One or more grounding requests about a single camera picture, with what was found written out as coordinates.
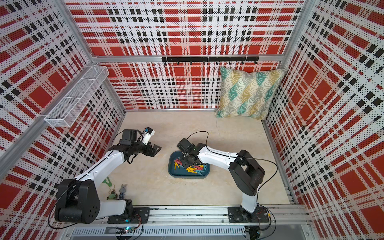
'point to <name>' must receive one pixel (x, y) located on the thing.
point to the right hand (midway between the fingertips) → (189, 161)
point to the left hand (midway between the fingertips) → (156, 145)
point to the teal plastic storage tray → (182, 172)
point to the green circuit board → (127, 229)
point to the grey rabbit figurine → (122, 190)
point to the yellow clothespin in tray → (190, 169)
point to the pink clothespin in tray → (177, 160)
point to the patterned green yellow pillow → (247, 94)
